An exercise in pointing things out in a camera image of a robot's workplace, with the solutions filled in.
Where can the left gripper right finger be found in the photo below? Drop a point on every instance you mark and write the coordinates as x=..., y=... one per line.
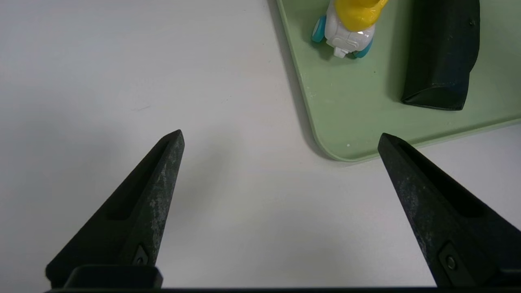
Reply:
x=456, y=232

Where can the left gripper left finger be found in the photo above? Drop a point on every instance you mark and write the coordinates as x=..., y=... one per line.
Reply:
x=134, y=219

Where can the yellow duck toy car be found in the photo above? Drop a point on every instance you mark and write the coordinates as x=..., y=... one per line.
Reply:
x=354, y=20

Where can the light green plastic tray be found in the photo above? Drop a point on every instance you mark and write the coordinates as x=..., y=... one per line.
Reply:
x=358, y=101

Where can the black glasses case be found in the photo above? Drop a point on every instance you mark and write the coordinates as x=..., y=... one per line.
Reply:
x=441, y=53

